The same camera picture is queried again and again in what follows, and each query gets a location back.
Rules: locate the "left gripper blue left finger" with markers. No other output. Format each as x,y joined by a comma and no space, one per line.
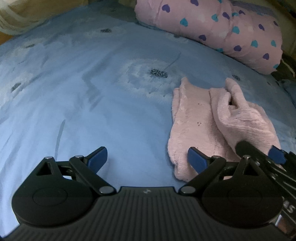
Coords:
86,169

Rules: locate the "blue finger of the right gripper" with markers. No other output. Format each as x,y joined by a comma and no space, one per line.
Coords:
245,148
277,155

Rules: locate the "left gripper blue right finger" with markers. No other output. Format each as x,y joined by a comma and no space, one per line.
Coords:
207,168

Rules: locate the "pink knit cardigan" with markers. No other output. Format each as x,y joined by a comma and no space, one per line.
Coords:
213,121

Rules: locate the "blue dandelion pillow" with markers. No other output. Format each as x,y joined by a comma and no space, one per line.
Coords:
290,88

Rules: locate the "blue dandelion bed sheet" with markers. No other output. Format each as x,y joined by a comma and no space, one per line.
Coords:
94,77

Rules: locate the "pink heart-patterned rolled quilt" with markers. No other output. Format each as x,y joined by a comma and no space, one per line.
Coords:
251,37

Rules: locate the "wooden bedside cabinet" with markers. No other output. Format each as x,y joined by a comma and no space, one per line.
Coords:
18,17

